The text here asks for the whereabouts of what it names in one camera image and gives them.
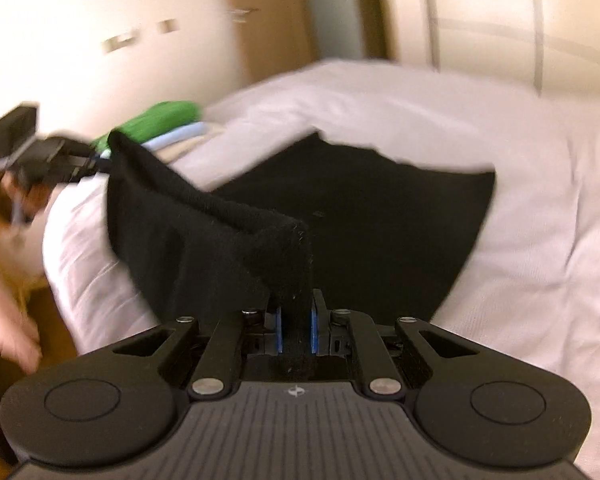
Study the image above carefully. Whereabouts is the black knit garment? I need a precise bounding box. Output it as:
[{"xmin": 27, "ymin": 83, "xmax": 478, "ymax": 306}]
[{"xmin": 106, "ymin": 132, "xmax": 496, "ymax": 352}]

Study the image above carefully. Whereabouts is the person's left hand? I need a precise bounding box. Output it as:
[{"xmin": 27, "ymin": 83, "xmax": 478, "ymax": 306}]
[{"xmin": 0, "ymin": 172, "xmax": 53, "ymax": 228}]

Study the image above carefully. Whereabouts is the beige folded cloth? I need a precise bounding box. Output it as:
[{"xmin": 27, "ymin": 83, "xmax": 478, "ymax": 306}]
[{"xmin": 156, "ymin": 124, "xmax": 225, "ymax": 164}]

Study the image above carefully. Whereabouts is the green folded towel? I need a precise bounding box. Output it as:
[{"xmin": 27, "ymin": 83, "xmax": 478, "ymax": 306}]
[{"xmin": 114, "ymin": 101, "xmax": 202, "ymax": 143}]

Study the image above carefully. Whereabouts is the light blue folded cloth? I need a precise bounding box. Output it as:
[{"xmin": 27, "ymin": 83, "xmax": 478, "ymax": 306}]
[{"xmin": 143, "ymin": 122, "xmax": 207, "ymax": 152}]

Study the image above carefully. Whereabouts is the white bed duvet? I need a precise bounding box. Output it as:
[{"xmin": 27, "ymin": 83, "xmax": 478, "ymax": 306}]
[{"xmin": 43, "ymin": 61, "xmax": 600, "ymax": 479}]

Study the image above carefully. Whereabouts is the wooden door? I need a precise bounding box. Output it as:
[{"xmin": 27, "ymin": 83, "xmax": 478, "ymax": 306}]
[{"xmin": 230, "ymin": 0, "xmax": 316, "ymax": 82}]

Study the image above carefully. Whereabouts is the white wardrobe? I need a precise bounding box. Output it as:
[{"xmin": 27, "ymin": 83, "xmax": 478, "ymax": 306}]
[{"xmin": 381, "ymin": 0, "xmax": 600, "ymax": 96}]

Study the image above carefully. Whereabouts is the wall socket plate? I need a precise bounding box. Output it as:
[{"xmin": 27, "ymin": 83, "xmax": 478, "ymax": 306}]
[{"xmin": 102, "ymin": 32, "xmax": 136, "ymax": 53}]

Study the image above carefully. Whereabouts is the wall switch plate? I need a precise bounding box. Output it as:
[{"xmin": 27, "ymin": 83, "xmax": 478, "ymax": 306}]
[{"xmin": 158, "ymin": 18, "xmax": 178, "ymax": 34}]

